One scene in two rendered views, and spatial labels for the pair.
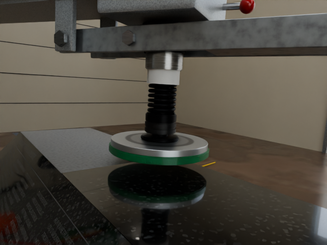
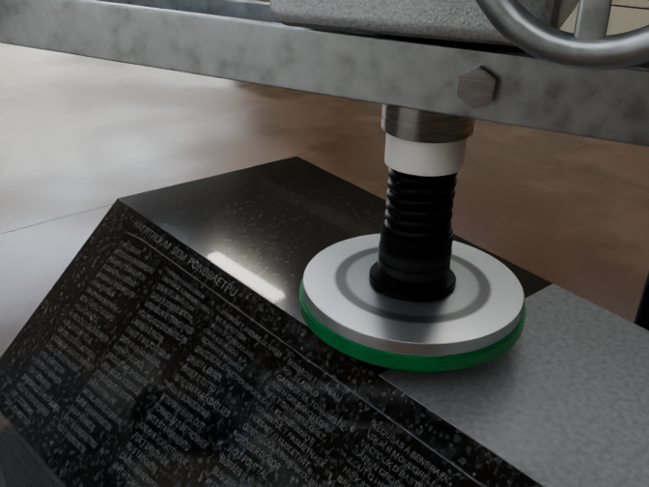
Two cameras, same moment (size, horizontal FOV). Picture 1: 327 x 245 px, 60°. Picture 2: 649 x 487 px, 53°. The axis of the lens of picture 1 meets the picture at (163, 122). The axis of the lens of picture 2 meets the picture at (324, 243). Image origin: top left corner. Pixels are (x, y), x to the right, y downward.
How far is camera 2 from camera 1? 1.18 m
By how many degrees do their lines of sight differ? 145
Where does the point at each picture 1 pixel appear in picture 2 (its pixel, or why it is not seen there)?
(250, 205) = (273, 240)
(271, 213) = (256, 232)
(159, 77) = not seen: hidden behind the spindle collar
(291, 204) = (217, 243)
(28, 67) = not seen: outside the picture
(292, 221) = (242, 224)
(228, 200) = (296, 246)
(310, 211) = (204, 236)
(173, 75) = not seen: hidden behind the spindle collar
